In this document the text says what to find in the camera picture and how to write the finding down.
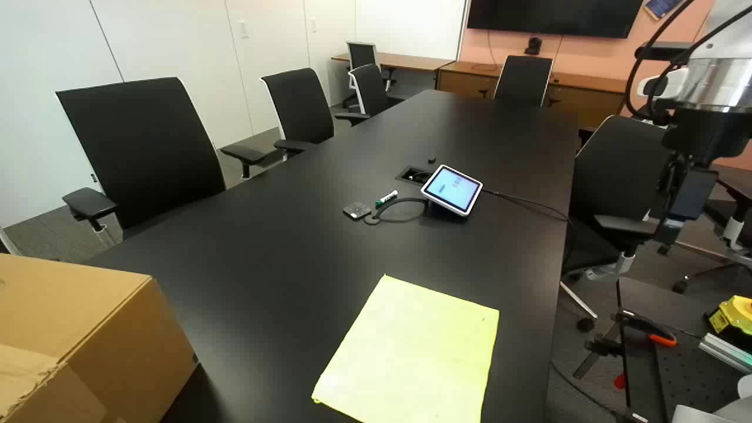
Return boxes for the wooden side desk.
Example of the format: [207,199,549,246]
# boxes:
[329,51,456,78]

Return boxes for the white object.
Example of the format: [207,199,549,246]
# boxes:
[669,373,752,423]

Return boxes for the large black office chair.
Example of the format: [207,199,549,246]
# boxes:
[55,74,230,238]

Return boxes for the orange-handled clamp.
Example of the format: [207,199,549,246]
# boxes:
[614,308,680,350]

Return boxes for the wooden credenza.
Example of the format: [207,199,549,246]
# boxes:
[434,59,630,131]

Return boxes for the silver aluminium bar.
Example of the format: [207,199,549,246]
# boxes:
[697,332,752,373]

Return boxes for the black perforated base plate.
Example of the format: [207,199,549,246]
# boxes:
[548,275,752,423]

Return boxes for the black wall television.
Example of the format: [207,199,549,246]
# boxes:
[466,0,644,39]

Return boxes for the yellow tool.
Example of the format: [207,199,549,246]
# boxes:
[708,294,752,335]

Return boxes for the black tablet cable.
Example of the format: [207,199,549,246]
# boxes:
[480,186,572,226]

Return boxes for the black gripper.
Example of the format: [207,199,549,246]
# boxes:
[655,104,752,254]

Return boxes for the brown cardboard box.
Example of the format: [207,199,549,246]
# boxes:
[0,254,198,423]

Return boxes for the black chair with silver legs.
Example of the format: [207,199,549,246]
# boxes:
[560,114,708,332]

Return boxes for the white-framed tablet on stand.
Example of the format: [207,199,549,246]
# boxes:
[418,162,487,219]

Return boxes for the black chair with white base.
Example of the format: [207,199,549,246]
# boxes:
[671,167,752,295]

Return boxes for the small black phone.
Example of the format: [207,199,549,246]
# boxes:
[341,199,375,222]

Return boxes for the black looped cable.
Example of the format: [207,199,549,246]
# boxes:
[361,195,432,228]

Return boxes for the small wall panel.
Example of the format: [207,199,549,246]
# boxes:
[642,0,682,21]

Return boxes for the yellow towel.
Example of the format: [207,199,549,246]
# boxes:
[310,273,503,423]

